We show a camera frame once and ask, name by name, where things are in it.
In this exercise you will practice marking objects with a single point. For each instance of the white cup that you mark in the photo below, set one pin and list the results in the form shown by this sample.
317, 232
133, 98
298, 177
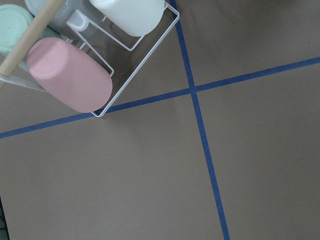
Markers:
137, 18

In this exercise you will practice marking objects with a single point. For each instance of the grey blue cup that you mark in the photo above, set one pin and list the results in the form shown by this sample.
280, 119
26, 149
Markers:
59, 21

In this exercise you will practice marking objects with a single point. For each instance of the white wire cup rack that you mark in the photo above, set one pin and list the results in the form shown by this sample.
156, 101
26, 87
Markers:
119, 53

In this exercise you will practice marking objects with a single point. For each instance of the pink cup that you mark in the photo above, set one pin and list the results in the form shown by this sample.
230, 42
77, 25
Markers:
69, 74

